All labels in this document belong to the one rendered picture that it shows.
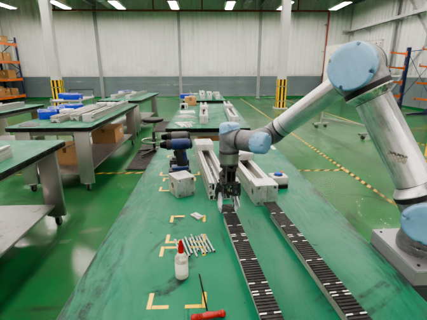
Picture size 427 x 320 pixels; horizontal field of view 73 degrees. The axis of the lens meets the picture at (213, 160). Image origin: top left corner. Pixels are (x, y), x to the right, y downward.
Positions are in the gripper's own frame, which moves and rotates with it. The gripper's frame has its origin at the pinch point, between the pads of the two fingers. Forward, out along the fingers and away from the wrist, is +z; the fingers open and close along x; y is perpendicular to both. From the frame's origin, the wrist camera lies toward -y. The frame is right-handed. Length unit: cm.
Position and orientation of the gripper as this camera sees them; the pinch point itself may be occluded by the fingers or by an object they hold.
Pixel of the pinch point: (227, 208)
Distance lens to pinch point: 119.3
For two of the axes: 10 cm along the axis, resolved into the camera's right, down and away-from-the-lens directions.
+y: 1.4, 2.9, -9.5
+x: 9.9, -0.5, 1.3
